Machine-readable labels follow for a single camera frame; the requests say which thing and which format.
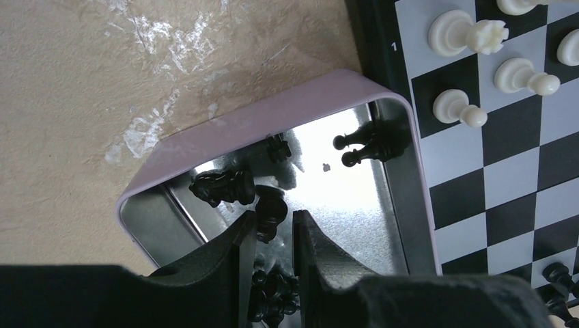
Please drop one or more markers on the white chess pawn upper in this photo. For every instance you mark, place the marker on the white chess pawn upper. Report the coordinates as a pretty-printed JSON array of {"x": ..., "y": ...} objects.
[{"x": 517, "y": 74}]

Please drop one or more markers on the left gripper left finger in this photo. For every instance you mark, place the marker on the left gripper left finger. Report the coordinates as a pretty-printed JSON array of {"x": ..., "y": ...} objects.
[{"x": 209, "y": 287}]

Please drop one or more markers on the white chess pawn near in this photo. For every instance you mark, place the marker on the white chess pawn near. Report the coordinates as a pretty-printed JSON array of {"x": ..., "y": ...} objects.
[{"x": 453, "y": 105}]

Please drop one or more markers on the black chess rook corner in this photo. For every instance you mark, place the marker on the black chess rook corner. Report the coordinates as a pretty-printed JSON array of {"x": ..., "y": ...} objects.
[{"x": 558, "y": 273}]

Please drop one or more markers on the black chess piece being grasped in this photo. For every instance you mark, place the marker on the black chess piece being grasped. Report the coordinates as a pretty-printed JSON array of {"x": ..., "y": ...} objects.
[{"x": 271, "y": 210}]

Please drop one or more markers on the black chess knight in tin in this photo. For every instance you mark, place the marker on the black chess knight in tin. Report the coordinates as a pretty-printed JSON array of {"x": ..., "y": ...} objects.
[{"x": 230, "y": 185}]

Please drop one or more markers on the black chess pawn in tin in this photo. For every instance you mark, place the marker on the black chess pawn in tin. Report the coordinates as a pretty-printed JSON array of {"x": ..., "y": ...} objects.
[{"x": 361, "y": 136}]

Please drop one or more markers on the white chess rook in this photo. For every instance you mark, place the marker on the white chess rook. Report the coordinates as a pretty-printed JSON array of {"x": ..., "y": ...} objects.
[{"x": 455, "y": 31}]

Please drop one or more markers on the black and silver chessboard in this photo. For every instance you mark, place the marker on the black and silver chessboard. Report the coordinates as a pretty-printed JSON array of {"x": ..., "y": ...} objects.
[{"x": 504, "y": 196}]

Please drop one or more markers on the white chess pawn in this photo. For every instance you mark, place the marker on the white chess pawn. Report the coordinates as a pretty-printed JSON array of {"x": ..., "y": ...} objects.
[
  {"x": 517, "y": 74},
  {"x": 453, "y": 105}
]

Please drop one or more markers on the pile of black chess pieces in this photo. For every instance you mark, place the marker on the pile of black chess pieces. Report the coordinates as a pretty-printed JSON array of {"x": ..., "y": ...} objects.
[{"x": 273, "y": 296}]

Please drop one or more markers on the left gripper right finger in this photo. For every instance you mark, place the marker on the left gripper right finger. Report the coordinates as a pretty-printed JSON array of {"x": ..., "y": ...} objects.
[{"x": 336, "y": 290}]

